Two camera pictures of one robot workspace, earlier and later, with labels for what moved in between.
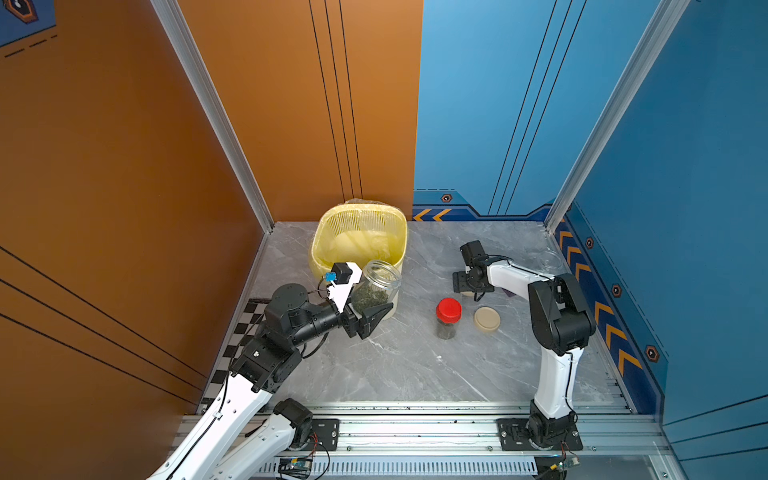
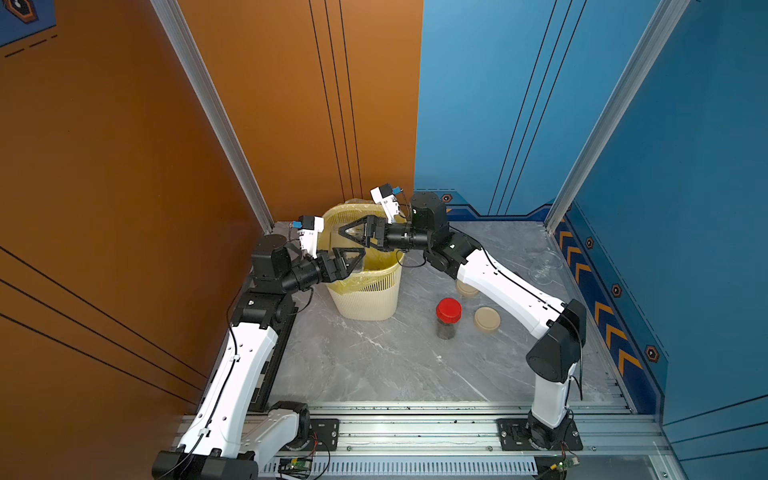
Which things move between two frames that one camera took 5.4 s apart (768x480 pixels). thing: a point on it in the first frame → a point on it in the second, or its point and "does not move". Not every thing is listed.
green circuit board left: (297, 467) does not move
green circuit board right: (573, 461) does not move
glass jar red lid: (449, 312) does not move
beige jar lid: (487, 319) does not move
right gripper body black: (464, 281) → (382, 223)
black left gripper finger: (372, 318) → (339, 252)
